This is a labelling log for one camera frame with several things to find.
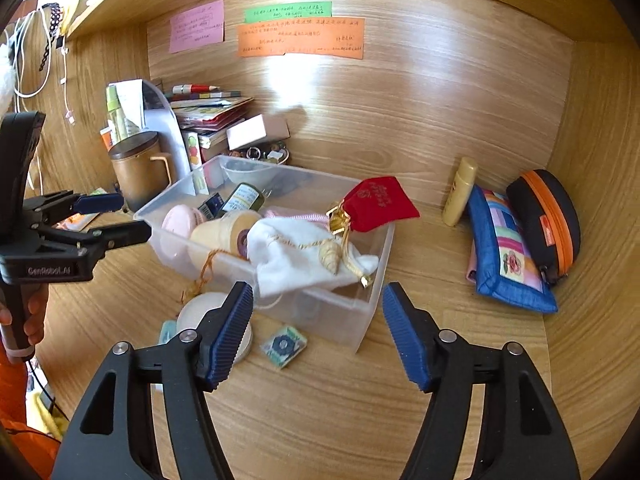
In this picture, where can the white round jar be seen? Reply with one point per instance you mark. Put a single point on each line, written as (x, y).
(200, 310)

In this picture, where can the blue patchwork pouch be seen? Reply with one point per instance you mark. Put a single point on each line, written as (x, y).
(505, 260)

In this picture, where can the person's left forearm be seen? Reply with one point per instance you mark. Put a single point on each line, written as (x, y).
(12, 385)

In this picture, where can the white cloth pouch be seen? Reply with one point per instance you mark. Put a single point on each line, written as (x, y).
(295, 265)

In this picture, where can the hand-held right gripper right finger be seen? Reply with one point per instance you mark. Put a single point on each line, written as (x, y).
(407, 345)

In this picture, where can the red cloth pouch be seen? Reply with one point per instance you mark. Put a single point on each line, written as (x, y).
(380, 205)

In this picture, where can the beige plastic bottle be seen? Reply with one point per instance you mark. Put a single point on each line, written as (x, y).
(220, 235)

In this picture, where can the brown ceramic mug with lid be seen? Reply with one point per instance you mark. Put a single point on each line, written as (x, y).
(137, 175)

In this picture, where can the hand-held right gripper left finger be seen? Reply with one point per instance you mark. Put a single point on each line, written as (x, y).
(230, 340)

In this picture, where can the green sticky note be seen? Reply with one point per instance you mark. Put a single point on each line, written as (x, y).
(287, 11)

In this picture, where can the stack of booklets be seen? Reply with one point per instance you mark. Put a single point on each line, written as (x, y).
(210, 110)

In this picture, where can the pink sticky note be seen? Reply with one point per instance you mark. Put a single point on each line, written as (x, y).
(196, 25)

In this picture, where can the beige spiral shell charm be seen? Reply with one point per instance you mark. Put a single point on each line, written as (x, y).
(330, 257)

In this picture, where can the yellow small bottle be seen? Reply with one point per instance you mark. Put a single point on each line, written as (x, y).
(457, 195)

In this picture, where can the white paper sheets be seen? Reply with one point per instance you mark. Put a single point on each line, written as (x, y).
(160, 120)

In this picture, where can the pink round compact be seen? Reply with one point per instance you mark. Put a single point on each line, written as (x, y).
(182, 220)

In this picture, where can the clear plastic box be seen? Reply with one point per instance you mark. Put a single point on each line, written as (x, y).
(330, 310)

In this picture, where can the wooden desk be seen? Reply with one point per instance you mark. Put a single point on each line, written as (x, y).
(325, 410)

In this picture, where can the black orange zip case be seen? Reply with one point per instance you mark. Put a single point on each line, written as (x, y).
(550, 220)

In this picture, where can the red white marker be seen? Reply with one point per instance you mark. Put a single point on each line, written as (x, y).
(195, 88)

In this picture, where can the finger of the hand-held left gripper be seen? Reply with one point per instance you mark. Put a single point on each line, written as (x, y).
(100, 203)
(125, 234)

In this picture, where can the white card box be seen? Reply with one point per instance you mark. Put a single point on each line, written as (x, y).
(250, 132)

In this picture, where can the orange sticky note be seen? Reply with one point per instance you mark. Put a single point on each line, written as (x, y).
(300, 40)

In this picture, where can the green patterned packet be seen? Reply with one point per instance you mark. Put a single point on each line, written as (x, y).
(282, 346)

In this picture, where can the yellow cloth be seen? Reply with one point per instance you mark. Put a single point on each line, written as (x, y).
(50, 415)

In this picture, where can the dark green pump bottle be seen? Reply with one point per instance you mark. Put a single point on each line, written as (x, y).
(242, 199)

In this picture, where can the fruit sticker sheet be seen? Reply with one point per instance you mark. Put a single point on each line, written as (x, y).
(192, 152)

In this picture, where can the person's left hand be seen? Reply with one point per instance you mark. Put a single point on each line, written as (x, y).
(36, 315)

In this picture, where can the light green packet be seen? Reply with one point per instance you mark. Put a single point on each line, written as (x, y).
(167, 332)

